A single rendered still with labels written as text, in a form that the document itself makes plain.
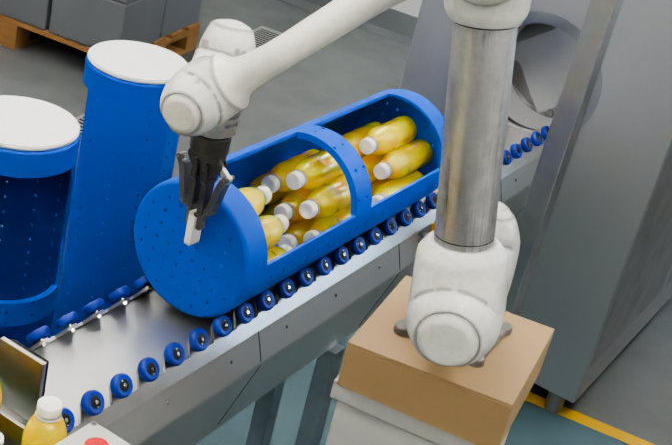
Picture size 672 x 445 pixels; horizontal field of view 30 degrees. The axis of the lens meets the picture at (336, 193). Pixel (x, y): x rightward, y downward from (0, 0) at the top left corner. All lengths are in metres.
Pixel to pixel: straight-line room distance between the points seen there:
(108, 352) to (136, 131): 1.09
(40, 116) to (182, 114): 1.04
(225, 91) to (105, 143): 1.40
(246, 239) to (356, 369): 0.32
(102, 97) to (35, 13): 2.70
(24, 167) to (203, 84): 0.93
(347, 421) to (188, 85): 0.74
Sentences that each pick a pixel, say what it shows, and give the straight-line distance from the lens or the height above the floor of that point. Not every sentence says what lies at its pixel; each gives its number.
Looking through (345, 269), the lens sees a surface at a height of 0.93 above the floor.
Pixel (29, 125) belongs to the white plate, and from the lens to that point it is 2.99.
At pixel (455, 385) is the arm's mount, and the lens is 2.25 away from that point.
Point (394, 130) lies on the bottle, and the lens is 3.00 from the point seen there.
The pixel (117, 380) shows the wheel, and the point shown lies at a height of 0.98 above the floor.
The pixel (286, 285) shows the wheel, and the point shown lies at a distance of 2.65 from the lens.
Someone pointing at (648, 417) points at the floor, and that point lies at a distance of 4.52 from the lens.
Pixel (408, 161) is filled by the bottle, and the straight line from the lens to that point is 3.01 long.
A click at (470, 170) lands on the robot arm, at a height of 1.53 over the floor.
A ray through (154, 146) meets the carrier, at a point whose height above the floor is 0.84.
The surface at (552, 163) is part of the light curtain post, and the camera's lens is 3.17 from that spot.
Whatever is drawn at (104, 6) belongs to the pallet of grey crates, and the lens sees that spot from 5.85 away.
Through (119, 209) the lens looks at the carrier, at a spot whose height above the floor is 0.65.
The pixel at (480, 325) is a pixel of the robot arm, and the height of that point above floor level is 1.30.
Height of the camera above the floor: 2.31
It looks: 26 degrees down
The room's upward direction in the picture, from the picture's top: 14 degrees clockwise
